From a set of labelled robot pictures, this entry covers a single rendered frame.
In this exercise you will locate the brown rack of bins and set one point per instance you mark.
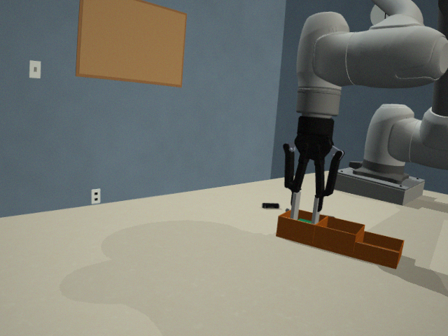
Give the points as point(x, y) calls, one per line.
point(343, 237)

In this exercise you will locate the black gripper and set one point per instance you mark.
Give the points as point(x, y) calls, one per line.
point(314, 148)

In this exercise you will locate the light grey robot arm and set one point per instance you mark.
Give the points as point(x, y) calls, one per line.
point(398, 52)

